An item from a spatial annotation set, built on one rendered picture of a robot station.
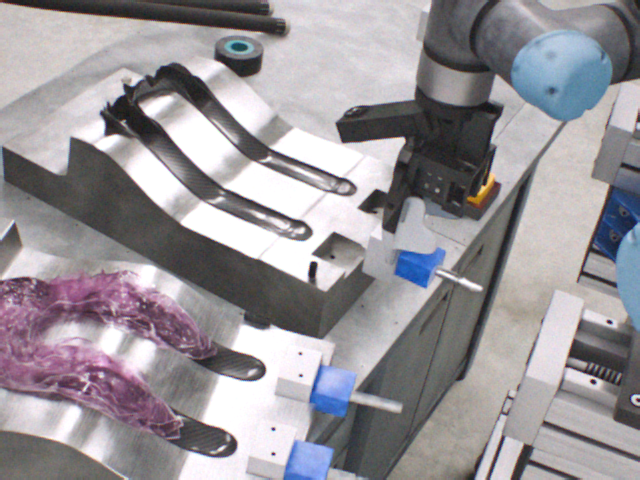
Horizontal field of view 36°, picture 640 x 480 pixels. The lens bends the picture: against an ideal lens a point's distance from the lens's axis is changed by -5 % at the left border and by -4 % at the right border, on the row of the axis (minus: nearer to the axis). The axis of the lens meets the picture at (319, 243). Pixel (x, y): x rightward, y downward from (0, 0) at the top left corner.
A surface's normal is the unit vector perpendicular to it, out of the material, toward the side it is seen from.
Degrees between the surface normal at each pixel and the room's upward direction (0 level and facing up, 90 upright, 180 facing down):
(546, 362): 0
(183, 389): 24
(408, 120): 89
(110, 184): 90
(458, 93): 90
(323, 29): 0
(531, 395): 90
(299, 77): 0
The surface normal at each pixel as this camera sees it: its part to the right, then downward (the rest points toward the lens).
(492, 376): 0.13, -0.76
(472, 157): -0.49, 0.51
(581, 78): 0.50, 0.61
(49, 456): -0.23, 0.61
